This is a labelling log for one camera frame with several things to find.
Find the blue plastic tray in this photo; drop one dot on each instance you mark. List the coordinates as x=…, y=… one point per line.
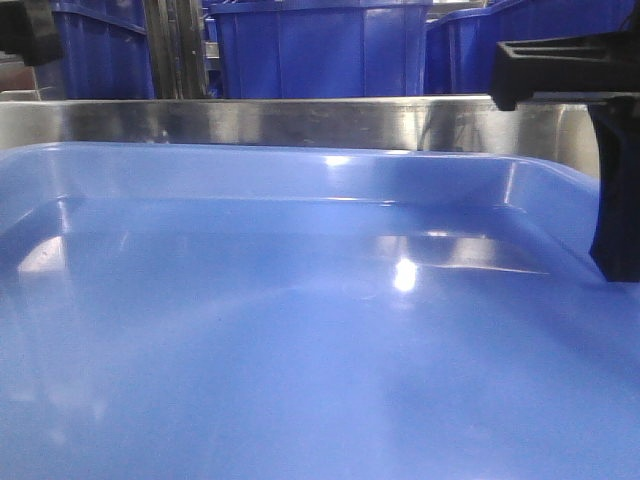
x=218, y=312

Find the blue bin upper left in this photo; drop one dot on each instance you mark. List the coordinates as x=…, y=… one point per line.
x=106, y=53

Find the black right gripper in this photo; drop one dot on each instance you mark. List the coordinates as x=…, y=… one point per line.
x=588, y=67

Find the blue bin upper centre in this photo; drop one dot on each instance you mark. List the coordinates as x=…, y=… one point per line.
x=321, y=49

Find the perforated steel shelf upright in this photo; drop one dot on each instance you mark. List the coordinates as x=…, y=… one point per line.
x=177, y=55

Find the stainless steel shelf rail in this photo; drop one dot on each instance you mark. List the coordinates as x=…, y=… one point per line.
x=459, y=123

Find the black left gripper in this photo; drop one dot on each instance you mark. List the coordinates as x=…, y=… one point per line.
x=28, y=30

